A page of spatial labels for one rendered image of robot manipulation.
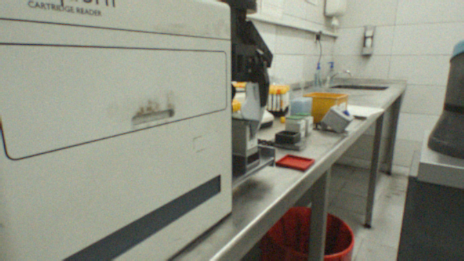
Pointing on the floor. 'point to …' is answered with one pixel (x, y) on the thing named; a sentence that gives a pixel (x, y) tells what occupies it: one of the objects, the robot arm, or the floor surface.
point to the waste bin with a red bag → (294, 228)
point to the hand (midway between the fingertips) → (241, 126)
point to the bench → (300, 177)
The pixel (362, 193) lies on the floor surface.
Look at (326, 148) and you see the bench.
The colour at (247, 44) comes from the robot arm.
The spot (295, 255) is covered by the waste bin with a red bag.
